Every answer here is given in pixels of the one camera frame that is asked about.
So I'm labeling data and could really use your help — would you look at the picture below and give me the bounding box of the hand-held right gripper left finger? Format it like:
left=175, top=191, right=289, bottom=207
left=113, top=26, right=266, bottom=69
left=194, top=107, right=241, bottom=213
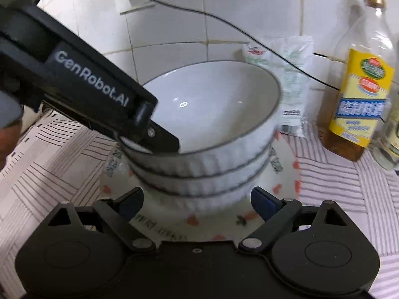
left=47, top=187, right=156, bottom=253

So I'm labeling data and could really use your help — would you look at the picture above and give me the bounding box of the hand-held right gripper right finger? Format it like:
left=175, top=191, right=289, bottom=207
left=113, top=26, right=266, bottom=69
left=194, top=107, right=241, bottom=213
left=238, top=186, right=348, bottom=251

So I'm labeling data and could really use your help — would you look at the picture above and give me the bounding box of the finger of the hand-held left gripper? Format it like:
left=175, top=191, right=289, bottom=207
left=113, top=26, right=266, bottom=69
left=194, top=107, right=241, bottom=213
left=117, top=124, right=181, bottom=155

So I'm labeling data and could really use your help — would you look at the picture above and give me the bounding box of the white carrot print plate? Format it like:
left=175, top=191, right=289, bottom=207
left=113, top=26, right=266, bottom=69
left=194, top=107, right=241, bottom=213
left=100, top=131, right=303, bottom=243

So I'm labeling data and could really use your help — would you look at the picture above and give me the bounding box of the white ribbed bowl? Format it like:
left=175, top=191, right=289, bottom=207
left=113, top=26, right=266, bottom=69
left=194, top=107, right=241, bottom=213
left=140, top=165, right=269, bottom=222
left=125, top=61, right=283, bottom=179
left=129, top=145, right=275, bottom=196

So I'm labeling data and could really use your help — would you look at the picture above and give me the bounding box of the striped table cloth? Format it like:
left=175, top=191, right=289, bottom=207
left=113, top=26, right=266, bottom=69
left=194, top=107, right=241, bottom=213
left=0, top=109, right=399, bottom=299

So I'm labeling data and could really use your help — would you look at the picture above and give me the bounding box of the white plastic packet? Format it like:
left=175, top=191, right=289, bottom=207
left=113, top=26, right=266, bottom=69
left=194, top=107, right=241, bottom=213
left=242, top=36, right=314, bottom=138

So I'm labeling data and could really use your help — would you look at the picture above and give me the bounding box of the yellow cap vinegar bottle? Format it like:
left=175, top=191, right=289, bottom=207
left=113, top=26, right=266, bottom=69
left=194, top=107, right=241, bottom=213
left=372, top=89, right=399, bottom=171

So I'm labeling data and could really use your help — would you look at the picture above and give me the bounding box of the yellow label oil bottle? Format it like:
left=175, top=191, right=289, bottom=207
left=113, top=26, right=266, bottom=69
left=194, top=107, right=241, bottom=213
left=320, top=0, right=397, bottom=162

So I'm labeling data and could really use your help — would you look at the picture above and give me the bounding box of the white wall socket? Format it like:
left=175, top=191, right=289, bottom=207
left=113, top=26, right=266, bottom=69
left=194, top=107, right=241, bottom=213
left=120, top=0, right=158, bottom=15

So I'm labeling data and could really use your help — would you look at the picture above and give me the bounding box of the black cable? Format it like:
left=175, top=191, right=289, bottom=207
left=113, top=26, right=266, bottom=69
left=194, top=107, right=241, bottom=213
left=126, top=0, right=341, bottom=91

